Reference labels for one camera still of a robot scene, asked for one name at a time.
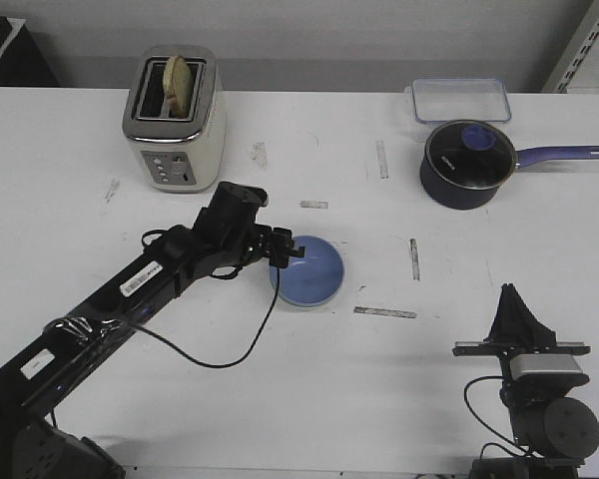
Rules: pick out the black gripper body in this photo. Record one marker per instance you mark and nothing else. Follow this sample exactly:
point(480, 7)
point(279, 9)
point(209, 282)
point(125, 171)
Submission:
point(505, 352)
point(234, 241)

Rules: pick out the blue bowl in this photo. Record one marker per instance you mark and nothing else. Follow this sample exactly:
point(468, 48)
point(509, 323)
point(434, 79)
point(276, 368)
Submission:
point(315, 278)

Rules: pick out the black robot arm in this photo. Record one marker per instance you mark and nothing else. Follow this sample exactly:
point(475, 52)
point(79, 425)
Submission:
point(552, 433)
point(73, 346)

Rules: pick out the cream two-slot toaster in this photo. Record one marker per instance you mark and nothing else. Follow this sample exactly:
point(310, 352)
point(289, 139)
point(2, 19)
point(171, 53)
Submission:
point(178, 155)

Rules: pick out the dark blue saucepan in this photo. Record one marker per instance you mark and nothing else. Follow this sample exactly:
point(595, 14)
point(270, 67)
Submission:
point(446, 194)

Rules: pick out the slice of toast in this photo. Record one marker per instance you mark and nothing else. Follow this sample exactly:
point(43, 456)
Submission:
point(178, 86)

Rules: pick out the glass pot lid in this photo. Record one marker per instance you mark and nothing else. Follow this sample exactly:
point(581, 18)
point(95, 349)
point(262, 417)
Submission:
point(470, 154)

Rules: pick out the clear plastic food container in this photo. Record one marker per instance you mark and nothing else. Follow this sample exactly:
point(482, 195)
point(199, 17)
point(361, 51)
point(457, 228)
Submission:
point(439, 100)

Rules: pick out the white metal shelf upright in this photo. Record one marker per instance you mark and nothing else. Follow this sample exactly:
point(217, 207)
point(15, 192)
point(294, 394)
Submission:
point(577, 69)

